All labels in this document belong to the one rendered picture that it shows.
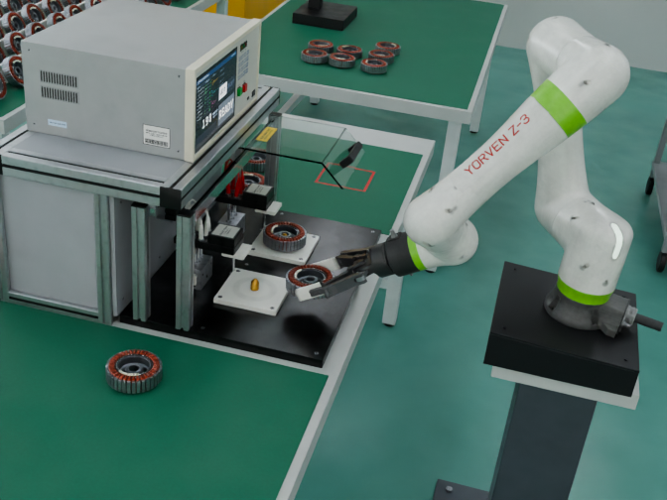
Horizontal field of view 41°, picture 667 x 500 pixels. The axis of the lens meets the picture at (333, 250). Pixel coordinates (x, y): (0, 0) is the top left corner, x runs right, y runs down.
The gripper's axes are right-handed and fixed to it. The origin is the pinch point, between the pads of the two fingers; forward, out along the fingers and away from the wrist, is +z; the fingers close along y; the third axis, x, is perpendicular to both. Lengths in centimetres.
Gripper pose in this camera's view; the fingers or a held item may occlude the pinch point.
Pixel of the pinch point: (311, 280)
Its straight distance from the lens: 207.1
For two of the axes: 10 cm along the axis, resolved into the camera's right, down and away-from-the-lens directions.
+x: 4.0, 8.5, 3.4
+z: -8.8, 2.7, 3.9
